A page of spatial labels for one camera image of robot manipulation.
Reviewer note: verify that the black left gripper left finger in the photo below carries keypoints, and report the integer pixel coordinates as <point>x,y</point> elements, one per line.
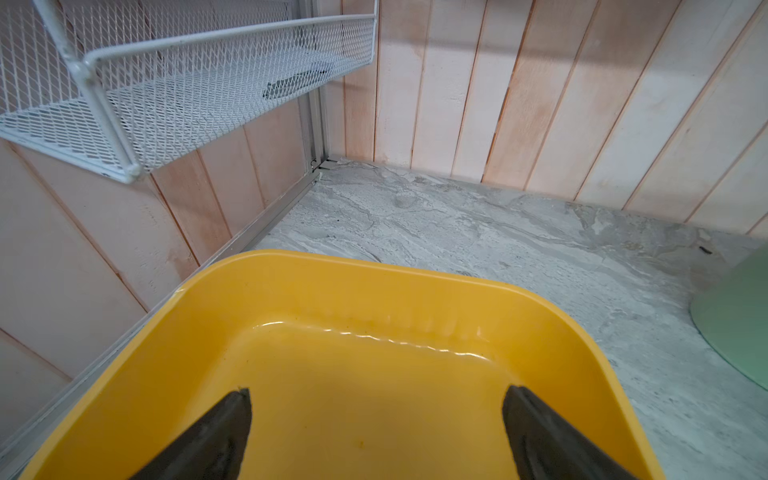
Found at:
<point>213,447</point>

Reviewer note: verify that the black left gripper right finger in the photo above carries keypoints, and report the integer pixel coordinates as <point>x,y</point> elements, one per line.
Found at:
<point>546,446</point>

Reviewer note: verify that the yellow plastic storage box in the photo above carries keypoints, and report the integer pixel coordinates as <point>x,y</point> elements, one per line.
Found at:
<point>355,370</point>

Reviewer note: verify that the mint green pencil cup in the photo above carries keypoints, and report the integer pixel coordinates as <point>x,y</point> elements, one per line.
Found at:
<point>732,317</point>

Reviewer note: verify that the black marker on shelf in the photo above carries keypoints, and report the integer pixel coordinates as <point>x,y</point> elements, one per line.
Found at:
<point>288,86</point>

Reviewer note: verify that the white wire mesh shelf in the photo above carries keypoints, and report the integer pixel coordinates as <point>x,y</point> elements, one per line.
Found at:
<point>122,88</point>

